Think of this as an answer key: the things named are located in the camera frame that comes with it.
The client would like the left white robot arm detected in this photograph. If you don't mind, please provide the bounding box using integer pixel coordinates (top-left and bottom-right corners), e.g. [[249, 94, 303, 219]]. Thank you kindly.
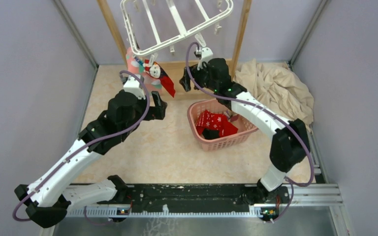
[[14, 90, 167, 228]]

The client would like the pink plastic laundry basket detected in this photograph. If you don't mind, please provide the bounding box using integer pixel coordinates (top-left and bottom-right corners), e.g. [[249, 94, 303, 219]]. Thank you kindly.
[[187, 99, 258, 151]]

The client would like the red snowman face sock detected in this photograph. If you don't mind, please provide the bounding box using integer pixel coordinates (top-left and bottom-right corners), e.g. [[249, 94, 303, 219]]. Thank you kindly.
[[143, 59, 176, 98]]

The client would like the red plain sock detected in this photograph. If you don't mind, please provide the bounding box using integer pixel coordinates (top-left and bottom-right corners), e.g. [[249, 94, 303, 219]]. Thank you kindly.
[[219, 120, 238, 137]]

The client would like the white plastic clip hanger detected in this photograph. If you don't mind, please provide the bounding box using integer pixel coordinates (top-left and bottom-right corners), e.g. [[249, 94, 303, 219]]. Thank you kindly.
[[120, 0, 233, 57]]

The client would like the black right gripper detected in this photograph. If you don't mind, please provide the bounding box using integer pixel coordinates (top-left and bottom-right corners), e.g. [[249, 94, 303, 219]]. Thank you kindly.
[[179, 61, 218, 92]]

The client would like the red patterned sock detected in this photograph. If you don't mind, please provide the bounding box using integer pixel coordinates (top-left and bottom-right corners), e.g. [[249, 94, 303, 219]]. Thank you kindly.
[[195, 110, 228, 135]]

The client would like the wooden drying rack frame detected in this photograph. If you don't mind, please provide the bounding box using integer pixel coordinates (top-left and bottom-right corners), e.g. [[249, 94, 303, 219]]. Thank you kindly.
[[97, 0, 252, 100]]

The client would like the beige crumpled cloth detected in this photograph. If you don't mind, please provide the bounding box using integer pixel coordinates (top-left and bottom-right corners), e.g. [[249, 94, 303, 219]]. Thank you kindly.
[[234, 59, 314, 133]]

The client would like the pink sock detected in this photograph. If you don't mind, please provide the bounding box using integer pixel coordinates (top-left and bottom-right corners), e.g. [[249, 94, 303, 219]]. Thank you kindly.
[[126, 47, 162, 92]]

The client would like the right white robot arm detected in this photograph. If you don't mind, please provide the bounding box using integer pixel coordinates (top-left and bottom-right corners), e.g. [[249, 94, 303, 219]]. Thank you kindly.
[[180, 58, 311, 203]]

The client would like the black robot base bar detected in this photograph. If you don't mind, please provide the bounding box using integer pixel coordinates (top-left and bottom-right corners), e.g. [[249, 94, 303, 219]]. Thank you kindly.
[[67, 184, 292, 221]]

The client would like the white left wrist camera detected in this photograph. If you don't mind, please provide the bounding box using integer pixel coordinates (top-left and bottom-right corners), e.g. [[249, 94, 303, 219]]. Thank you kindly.
[[121, 76, 146, 100]]

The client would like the striped maroon purple sock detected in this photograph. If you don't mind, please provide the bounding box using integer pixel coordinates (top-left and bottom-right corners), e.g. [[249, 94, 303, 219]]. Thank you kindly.
[[224, 110, 239, 122]]

